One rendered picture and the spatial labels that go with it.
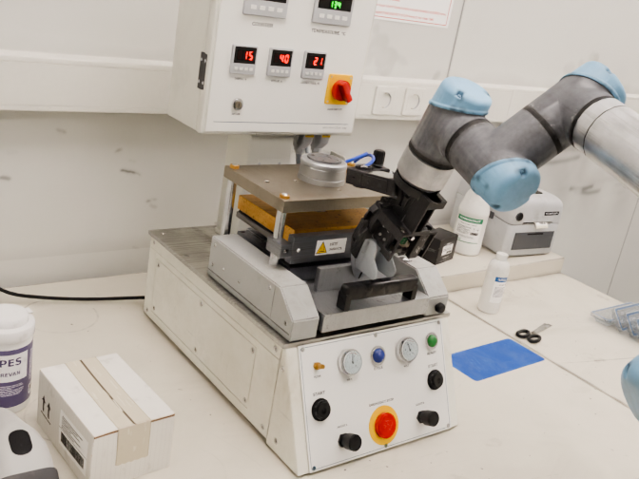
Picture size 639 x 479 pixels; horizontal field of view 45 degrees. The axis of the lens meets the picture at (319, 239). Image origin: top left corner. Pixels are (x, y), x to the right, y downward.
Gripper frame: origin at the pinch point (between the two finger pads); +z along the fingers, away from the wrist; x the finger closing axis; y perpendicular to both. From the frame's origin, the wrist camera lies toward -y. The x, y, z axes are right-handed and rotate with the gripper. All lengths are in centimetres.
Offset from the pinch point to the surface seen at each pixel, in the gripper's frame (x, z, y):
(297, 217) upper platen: -6.2, -1.8, -11.2
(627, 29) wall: 155, -17, -73
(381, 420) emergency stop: -1.2, 14.2, 19.4
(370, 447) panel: -3.1, 17.6, 21.4
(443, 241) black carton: 61, 26, -29
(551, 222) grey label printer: 99, 21, -27
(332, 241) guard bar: -3.9, -2.6, -4.0
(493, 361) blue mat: 42.3, 23.8, 8.7
